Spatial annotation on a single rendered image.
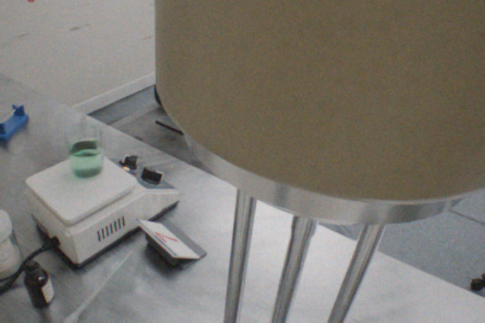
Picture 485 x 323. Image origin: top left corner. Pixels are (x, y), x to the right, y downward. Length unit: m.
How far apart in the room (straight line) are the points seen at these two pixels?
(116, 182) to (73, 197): 0.06
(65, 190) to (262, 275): 0.30
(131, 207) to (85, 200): 0.07
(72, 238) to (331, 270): 0.36
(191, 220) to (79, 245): 0.18
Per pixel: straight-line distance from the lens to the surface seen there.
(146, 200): 0.59
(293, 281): 0.16
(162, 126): 1.64
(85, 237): 0.55
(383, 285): 0.61
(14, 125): 0.93
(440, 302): 0.63
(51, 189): 0.58
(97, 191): 0.56
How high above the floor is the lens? 1.19
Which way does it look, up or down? 32 degrees down
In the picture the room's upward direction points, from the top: 6 degrees clockwise
